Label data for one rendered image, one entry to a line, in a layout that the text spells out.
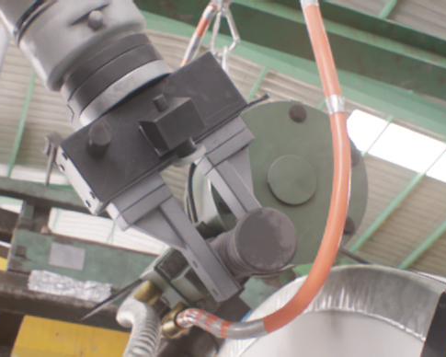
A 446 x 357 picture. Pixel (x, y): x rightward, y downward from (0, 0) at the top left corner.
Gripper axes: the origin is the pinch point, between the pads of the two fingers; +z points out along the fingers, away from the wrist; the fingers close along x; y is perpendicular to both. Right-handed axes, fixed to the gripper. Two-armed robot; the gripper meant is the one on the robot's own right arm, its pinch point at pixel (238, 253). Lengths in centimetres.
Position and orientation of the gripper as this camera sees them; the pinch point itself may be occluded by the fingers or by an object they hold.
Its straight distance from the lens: 54.2
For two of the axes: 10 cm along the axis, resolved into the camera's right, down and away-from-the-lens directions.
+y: 2.6, -2.3, -9.4
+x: 7.7, -5.4, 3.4
